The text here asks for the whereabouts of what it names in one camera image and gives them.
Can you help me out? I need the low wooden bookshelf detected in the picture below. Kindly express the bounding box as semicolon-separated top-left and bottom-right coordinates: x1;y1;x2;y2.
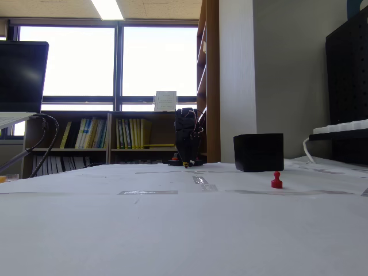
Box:
22;110;181;179

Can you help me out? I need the white keyboard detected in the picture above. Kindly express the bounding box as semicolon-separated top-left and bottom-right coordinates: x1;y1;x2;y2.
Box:
312;118;368;136

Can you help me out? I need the dark teal object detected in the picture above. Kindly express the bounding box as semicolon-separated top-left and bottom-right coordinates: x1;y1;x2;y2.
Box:
346;0;366;21

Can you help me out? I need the thick black braided cable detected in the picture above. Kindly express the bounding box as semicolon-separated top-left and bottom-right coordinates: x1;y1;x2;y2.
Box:
28;114;60;179

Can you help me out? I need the paper sign in stand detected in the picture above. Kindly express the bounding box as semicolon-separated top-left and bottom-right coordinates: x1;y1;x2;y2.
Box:
153;90;178;112

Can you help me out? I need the white paper table cover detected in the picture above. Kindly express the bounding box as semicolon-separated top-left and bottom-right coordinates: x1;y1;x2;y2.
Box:
0;156;368;276

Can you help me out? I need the thin black cable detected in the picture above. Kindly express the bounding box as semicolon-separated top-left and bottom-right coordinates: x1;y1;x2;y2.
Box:
25;116;48;153

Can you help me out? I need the ceiling light panel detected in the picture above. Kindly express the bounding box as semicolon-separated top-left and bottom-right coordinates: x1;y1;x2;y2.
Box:
91;0;125;21

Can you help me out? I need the wide yellow binder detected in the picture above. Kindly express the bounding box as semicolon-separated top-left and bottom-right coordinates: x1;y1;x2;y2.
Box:
140;118;152;150

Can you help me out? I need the leaning yellow book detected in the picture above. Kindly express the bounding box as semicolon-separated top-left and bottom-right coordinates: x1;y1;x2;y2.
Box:
59;121;73;150

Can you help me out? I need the black shelf tray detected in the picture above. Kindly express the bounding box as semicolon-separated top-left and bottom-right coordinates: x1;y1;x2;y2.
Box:
308;129;368;142

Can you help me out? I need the short clear tape strip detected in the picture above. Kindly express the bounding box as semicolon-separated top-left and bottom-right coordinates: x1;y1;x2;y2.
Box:
117;190;179;196

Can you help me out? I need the laptop with black screen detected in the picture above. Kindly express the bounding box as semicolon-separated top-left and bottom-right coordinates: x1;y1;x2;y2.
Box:
0;40;50;130

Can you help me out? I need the grey gooseneck holder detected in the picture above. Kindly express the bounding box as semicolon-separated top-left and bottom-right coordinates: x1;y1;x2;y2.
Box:
0;147;33;174

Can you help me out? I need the tall wooden bookshelf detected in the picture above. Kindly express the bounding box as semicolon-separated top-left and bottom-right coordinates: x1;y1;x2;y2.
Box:
196;0;221;164

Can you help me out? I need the black box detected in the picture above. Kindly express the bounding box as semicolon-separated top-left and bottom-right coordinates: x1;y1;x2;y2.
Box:
233;133;285;173

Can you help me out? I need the red pawn-shaped piece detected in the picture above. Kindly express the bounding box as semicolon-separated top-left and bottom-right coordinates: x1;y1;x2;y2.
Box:
271;171;283;190

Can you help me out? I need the window with dark frame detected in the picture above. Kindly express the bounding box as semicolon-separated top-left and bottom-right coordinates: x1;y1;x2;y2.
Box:
7;19;200;136

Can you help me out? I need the long clear tape strip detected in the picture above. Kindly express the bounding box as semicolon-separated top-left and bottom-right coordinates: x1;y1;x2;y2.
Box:
225;189;357;197

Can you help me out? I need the white power strip cable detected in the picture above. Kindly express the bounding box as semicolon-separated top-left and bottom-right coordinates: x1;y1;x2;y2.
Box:
302;136;316;164

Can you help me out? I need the black pegboard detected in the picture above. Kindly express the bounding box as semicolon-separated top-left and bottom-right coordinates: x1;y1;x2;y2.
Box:
325;5;368;166

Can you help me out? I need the row of white binders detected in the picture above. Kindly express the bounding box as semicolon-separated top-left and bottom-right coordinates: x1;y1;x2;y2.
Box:
32;155;91;175

